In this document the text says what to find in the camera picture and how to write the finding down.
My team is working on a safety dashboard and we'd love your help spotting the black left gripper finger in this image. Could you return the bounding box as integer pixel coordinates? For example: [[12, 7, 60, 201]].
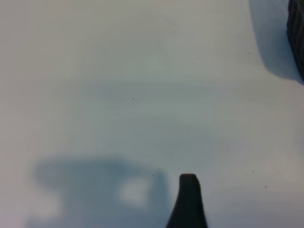
[[165, 173, 208, 228]]

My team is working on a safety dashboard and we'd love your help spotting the dark brown wicker basket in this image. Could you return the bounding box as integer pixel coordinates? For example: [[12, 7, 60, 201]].
[[286, 0, 304, 81]]

